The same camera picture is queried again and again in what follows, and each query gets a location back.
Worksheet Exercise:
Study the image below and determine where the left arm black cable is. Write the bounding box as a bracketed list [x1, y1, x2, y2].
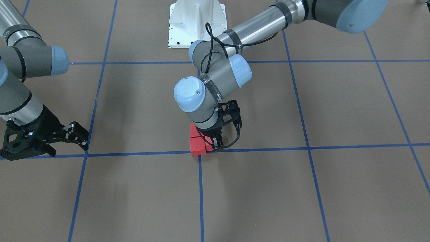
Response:
[196, 22, 279, 149]

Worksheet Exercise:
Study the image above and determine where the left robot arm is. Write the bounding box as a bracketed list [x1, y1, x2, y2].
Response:
[173, 0, 388, 155]

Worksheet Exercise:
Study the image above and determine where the white pedestal column base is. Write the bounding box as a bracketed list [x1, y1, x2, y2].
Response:
[168, 0, 227, 48]

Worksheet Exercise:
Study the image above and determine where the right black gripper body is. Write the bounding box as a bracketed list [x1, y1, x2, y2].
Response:
[5, 106, 66, 145]

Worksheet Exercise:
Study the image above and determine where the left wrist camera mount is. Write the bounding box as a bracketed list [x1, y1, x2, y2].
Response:
[213, 100, 242, 129]

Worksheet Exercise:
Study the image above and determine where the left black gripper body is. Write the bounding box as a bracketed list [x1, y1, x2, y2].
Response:
[196, 120, 226, 140]

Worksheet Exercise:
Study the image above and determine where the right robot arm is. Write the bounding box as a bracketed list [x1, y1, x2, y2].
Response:
[0, 0, 89, 156]

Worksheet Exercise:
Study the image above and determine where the red block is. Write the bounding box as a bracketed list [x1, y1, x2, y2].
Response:
[189, 137, 206, 156]
[189, 123, 200, 138]
[203, 136, 213, 152]

